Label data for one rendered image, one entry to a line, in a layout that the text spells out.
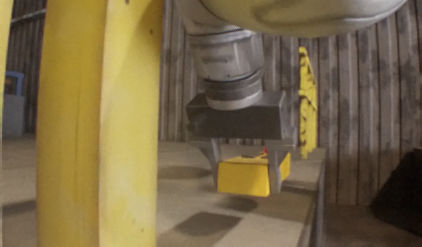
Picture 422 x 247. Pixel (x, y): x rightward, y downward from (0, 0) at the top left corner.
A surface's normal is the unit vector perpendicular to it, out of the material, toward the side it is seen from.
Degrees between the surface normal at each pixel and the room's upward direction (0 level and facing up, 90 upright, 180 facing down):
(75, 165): 90
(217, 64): 120
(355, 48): 90
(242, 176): 90
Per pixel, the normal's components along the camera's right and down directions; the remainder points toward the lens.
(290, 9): -0.50, 0.85
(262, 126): -0.35, 0.45
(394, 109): -0.39, -0.05
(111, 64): 0.92, 0.00
